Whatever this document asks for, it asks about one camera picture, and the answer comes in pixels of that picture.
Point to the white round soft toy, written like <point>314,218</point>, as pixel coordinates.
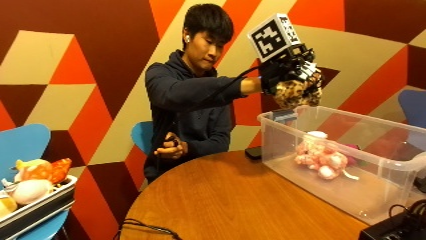
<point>29,191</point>

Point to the black phone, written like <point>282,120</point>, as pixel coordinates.
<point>253,152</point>

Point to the grey tray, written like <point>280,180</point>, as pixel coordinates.
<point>34,210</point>

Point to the white earbud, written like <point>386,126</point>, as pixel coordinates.
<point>186,38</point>

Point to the blue chair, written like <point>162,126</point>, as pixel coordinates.
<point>412,107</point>
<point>142,135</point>
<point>21,156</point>

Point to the yellow soft toy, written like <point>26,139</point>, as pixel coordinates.
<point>5,205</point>

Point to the orange soft toy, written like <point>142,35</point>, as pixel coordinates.
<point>46,170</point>

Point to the the person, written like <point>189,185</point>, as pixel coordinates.
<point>190,100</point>

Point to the magenta soft toy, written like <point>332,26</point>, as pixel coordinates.
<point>352,156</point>

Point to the pink fluffy soft toy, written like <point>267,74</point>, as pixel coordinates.
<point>320,156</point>

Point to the clear plastic storage bin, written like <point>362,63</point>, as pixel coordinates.
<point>346,160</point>

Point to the white marker cube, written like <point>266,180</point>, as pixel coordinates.
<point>274,36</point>

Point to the leopard print soft toy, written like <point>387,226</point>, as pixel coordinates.
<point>295,93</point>

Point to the small black clicker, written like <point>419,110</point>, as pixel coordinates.
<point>173,140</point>

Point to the black electronic device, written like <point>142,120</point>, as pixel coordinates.
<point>394,223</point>

